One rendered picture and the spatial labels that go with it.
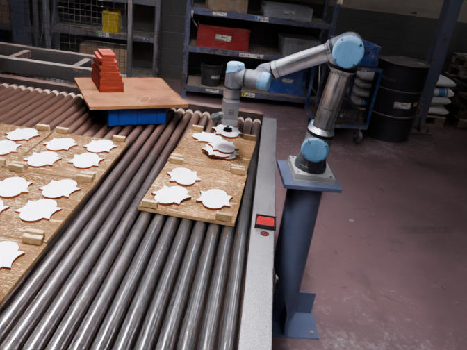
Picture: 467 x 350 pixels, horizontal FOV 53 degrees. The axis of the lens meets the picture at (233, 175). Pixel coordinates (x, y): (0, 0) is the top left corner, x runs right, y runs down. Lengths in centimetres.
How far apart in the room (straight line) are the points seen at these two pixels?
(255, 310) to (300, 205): 100
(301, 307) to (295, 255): 43
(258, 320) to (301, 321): 140
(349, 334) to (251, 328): 151
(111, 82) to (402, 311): 210
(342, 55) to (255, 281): 93
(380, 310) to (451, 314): 44
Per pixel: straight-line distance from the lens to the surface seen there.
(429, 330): 299
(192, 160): 206
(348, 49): 188
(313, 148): 199
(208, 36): 602
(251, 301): 136
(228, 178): 194
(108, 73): 254
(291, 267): 244
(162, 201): 170
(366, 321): 286
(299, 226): 230
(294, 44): 614
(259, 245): 158
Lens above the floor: 180
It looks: 26 degrees down
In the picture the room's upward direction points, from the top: 8 degrees clockwise
